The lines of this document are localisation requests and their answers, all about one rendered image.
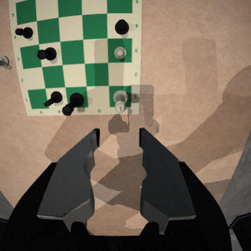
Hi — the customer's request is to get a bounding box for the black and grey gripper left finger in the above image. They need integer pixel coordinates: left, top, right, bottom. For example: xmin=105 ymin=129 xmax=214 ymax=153
xmin=1 ymin=128 xmax=100 ymax=251

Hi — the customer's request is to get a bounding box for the green and cream chessboard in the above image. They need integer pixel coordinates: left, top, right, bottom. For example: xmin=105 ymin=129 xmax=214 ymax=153
xmin=8 ymin=0 xmax=142 ymax=116

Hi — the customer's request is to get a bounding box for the white pawn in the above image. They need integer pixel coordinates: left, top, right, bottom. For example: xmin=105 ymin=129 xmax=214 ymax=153
xmin=114 ymin=47 xmax=126 ymax=59

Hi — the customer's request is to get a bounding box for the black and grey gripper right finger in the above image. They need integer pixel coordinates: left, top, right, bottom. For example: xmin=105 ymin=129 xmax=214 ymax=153
xmin=139 ymin=128 xmax=232 ymax=251

